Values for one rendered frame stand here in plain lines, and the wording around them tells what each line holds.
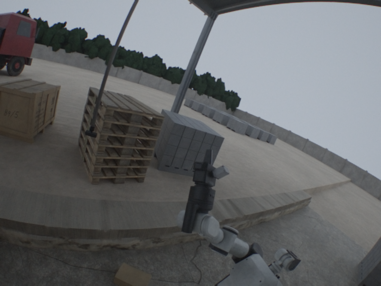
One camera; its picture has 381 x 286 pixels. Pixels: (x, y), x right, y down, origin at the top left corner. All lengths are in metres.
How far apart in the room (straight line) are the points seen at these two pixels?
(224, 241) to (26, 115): 2.92
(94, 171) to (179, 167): 1.56
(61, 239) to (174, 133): 2.23
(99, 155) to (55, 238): 1.04
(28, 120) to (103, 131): 1.43
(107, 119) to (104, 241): 1.27
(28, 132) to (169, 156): 2.39
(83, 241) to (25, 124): 1.95
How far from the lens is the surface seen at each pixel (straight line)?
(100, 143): 2.12
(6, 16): 9.91
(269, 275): 0.83
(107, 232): 1.90
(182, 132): 2.99
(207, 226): 0.58
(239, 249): 0.93
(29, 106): 2.99
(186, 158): 3.20
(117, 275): 1.81
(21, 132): 3.19
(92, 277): 1.94
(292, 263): 0.87
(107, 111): 2.00
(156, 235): 2.14
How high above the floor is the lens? 1.73
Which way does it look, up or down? 14 degrees down
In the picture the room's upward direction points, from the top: 21 degrees clockwise
